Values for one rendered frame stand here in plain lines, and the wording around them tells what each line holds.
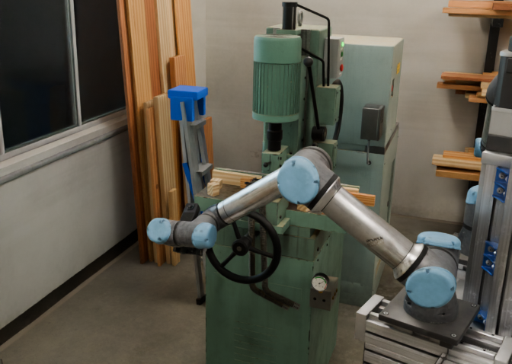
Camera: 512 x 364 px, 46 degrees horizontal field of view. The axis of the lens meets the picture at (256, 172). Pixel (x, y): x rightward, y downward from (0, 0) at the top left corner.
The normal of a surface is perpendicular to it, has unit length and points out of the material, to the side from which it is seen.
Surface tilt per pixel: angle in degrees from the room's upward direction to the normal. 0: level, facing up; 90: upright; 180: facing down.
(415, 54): 90
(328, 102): 90
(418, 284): 94
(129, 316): 0
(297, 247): 90
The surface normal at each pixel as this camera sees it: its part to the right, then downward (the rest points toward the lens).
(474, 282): -0.56, 0.25
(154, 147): 0.94, 0.08
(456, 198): -0.33, 0.29
